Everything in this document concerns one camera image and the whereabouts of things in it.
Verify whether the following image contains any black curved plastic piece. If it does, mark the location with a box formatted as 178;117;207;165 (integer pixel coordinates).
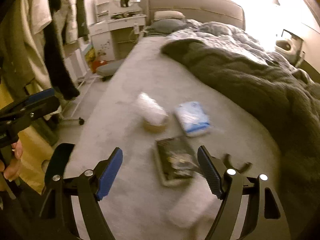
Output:
222;153;252;174

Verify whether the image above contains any white plastic bag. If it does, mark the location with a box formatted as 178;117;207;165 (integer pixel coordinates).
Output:
136;92;168;126

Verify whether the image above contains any person's left hand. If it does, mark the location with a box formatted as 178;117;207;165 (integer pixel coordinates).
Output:
1;140;23;181

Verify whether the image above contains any black hanging garment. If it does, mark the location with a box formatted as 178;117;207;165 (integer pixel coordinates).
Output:
43;0;80;100

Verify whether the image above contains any beige hanging sweater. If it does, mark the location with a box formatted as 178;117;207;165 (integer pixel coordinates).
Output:
1;0;61;99

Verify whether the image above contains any red box on floor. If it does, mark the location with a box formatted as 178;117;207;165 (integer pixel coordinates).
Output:
91;60;107;73

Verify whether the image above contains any brown cardboard tape roll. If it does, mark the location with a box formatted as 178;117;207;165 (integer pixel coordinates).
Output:
143;119;168;133

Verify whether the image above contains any grey round rolling stool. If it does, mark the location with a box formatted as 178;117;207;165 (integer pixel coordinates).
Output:
96;59;124;81

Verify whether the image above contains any grey bed with mattress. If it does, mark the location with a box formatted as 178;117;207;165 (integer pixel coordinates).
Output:
60;0;301;240

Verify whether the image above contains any white puffer jacket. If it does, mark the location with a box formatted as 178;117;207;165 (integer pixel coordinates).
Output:
53;0;78;46

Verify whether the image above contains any blue white tissue pack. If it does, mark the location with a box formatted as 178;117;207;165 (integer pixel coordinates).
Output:
175;101;212;137

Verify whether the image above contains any white vanity desk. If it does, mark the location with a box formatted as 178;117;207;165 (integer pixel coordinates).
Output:
89;0;146;61

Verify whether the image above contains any dark grey fuzzy blanket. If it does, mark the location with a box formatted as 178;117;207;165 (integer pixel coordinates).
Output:
161;39;319;236

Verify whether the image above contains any dark grey pillow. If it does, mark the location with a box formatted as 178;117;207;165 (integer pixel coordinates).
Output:
144;19;187;36

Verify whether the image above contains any beige pillow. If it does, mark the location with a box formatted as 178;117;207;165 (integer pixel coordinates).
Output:
153;10;185;21

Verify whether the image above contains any grey patterned duvet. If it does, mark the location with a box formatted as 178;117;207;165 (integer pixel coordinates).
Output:
168;20;313;83

